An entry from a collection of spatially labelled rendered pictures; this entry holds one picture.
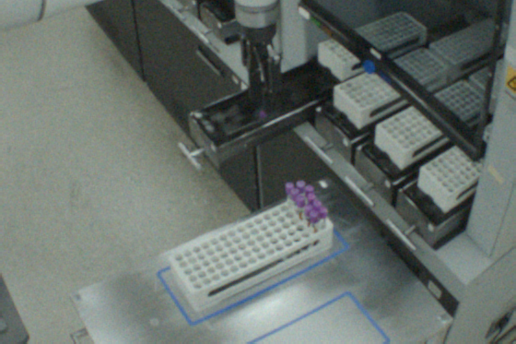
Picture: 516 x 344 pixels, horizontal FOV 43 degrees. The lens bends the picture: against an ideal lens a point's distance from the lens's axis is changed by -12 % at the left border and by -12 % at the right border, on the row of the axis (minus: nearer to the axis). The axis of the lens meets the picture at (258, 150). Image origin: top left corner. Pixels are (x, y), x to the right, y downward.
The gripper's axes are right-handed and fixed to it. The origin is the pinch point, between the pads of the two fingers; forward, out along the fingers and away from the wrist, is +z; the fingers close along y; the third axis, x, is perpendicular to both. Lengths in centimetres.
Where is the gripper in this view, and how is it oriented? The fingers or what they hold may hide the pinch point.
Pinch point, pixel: (262, 92)
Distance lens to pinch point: 161.9
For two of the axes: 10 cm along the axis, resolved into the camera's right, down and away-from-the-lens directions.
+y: -5.4, -5.8, 6.1
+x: -8.4, 4.1, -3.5
